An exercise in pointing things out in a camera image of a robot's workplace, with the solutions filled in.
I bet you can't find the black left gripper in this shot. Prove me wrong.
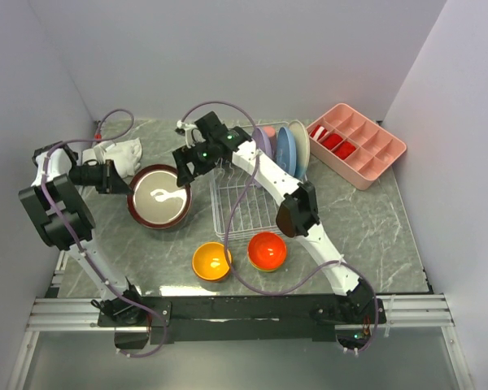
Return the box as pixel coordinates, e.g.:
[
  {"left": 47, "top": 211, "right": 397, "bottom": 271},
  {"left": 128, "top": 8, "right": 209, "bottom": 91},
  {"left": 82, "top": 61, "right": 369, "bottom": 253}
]
[{"left": 68, "top": 159, "right": 133, "bottom": 195}]

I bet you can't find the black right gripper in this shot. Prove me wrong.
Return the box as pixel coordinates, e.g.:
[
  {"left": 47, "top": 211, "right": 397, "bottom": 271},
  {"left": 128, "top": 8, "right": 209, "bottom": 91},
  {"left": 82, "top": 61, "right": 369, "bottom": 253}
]
[{"left": 171, "top": 141, "right": 216, "bottom": 190}]

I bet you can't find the dark red rimmed plate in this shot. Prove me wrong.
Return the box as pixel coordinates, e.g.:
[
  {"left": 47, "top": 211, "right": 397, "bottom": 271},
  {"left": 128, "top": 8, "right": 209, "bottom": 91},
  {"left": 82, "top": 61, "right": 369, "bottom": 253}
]
[{"left": 127, "top": 164, "right": 192, "bottom": 230}]

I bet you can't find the lavender plate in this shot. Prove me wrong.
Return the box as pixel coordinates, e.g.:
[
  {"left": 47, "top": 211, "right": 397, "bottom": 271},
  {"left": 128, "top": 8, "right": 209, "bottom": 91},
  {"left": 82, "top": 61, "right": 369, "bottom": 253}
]
[{"left": 252, "top": 128, "right": 273, "bottom": 159}]

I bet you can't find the pink plastic cup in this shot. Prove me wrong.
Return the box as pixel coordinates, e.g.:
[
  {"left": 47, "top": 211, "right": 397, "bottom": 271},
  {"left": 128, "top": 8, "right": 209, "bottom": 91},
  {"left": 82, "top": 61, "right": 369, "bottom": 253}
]
[{"left": 262, "top": 126, "right": 277, "bottom": 150}]

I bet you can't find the cream and blue plate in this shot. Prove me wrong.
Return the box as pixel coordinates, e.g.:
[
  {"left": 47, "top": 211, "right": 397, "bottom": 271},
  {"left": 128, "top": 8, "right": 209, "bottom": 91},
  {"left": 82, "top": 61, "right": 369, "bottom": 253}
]
[{"left": 288, "top": 120, "right": 311, "bottom": 180}]

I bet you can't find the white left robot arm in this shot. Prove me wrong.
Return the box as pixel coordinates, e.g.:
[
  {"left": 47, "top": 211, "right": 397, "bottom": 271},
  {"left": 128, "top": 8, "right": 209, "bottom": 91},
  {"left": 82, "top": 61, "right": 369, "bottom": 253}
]
[{"left": 19, "top": 142, "right": 146, "bottom": 327}]

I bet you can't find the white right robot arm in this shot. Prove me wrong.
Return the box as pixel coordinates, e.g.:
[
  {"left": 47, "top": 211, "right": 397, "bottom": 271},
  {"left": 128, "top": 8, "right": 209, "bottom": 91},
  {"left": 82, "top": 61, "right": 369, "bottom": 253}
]
[{"left": 172, "top": 112, "right": 381, "bottom": 324}]

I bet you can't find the white folded cloth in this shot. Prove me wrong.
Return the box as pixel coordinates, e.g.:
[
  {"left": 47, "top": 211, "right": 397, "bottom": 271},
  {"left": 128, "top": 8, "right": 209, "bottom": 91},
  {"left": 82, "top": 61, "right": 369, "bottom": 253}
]
[{"left": 93, "top": 138, "right": 142, "bottom": 178}]

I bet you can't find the orange-yellow bowl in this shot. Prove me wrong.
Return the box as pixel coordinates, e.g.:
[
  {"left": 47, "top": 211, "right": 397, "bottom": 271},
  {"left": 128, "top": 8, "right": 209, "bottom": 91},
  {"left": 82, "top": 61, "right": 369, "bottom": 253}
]
[{"left": 191, "top": 242, "right": 233, "bottom": 282}]

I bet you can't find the red-orange bowl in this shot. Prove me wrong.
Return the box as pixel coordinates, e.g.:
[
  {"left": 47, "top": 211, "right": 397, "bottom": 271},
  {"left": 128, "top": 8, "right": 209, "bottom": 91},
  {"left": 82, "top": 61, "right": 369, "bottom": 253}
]
[{"left": 247, "top": 232, "right": 288, "bottom": 272}]

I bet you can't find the red white striped item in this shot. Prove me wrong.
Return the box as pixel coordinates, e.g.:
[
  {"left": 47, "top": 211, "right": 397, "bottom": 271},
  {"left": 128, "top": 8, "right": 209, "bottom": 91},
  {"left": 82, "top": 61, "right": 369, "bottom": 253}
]
[{"left": 310, "top": 125, "right": 328, "bottom": 141}]

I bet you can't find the red cloth item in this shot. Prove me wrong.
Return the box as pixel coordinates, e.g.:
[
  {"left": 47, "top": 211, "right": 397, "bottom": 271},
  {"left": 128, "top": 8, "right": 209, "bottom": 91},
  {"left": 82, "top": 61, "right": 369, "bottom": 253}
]
[{"left": 321, "top": 133, "right": 356, "bottom": 160}]

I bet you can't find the pink compartment organizer tray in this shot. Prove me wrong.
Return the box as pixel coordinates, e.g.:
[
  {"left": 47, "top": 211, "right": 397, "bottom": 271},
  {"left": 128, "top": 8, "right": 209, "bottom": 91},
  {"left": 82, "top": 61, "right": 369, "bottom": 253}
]
[{"left": 307, "top": 103, "right": 407, "bottom": 190}]

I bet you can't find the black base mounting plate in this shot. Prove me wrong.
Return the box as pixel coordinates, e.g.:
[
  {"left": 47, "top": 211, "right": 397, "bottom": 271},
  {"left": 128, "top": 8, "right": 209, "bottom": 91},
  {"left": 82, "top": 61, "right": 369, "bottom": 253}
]
[{"left": 91, "top": 292, "right": 386, "bottom": 349}]

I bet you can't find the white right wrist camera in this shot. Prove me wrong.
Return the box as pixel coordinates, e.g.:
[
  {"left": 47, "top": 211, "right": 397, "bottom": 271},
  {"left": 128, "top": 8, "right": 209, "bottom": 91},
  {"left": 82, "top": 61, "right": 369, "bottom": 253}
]
[{"left": 175, "top": 120, "right": 198, "bottom": 148}]

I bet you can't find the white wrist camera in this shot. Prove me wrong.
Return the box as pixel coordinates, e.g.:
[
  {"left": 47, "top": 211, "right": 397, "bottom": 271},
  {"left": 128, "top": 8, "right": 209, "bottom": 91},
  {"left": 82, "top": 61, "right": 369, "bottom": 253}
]
[
  {"left": 81, "top": 147, "right": 104, "bottom": 164},
  {"left": 175, "top": 120, "right": 198, "bottom": 148}
]

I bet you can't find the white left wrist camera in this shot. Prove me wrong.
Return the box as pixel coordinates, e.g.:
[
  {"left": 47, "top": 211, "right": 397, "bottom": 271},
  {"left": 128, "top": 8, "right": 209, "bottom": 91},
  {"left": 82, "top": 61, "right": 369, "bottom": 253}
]
[{"left": 81, "top": 147, "right": 104, "bottom": 164}]

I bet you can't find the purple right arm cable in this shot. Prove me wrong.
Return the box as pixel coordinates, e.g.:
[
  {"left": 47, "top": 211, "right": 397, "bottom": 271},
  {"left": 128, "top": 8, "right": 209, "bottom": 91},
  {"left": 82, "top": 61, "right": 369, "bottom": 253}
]
[{"left": 178, "top": 101, "right": 381, "bottom": 353}]

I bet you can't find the white wire dish rack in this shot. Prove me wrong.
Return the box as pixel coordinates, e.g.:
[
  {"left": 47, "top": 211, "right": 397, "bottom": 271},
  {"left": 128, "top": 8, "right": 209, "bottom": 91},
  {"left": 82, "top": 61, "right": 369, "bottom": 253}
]
[{"left": 210, "top": 122, "right": 289, "bottom": 240}]

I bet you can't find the aluminium rail frame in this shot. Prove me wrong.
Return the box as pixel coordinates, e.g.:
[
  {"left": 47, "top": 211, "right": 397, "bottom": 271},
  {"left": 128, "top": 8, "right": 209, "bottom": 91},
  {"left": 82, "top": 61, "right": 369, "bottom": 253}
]
[{"left": 6, "top": 119, "right": 473, "bottom": 390}]

